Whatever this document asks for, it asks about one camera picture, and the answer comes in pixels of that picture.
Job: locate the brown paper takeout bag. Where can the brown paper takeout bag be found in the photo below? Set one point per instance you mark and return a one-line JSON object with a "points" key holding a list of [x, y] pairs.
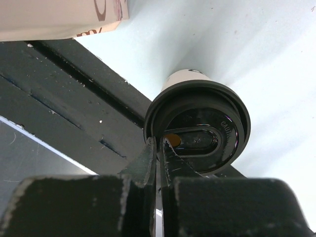
{"points": [[59, 19]]}

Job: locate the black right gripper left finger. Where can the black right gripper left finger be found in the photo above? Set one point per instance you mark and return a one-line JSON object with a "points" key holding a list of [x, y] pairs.
{"points": [[122, 205]]}

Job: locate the white paper cup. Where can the white paper cup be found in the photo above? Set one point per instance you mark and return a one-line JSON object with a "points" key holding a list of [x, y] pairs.
{"points": [[184, 75]]}

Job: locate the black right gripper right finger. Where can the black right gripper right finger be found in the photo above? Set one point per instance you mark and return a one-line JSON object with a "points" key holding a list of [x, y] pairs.
{"points": [[196, 206]]}

